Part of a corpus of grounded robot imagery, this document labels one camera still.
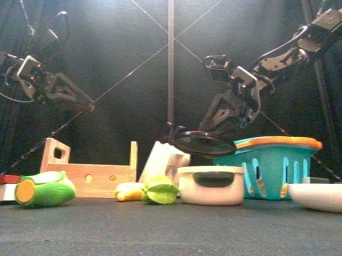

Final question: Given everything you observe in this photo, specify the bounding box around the teal basket with orange rim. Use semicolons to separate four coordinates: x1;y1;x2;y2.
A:
211;135;324;201

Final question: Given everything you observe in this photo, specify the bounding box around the white carton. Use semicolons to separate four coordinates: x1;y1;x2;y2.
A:
139;140;192;188

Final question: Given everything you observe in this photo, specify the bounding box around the wooden crate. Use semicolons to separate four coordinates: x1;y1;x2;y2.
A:
39;137;139;199

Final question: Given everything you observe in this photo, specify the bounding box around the green toy lime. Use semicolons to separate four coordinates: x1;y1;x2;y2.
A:
140;175;180;205

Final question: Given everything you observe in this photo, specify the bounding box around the green toy cucumber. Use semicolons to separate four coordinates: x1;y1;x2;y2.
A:
13;170;77;208

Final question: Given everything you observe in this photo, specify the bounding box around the red and white block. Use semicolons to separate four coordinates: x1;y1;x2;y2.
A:
0;174;24;203

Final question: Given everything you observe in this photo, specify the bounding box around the white bowl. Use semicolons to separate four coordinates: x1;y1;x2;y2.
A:
287;182;342;214

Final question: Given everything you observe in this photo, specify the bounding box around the yellow toy food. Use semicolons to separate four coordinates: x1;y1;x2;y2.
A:
113;181;147;203

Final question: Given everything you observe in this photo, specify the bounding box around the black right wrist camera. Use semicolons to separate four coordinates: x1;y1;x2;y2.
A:
203;54;236;83

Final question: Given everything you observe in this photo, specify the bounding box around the metal frame pole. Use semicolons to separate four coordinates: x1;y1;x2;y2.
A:
165;0;176;143

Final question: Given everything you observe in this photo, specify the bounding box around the white pot with black handle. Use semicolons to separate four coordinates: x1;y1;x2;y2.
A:
176;165;246;206

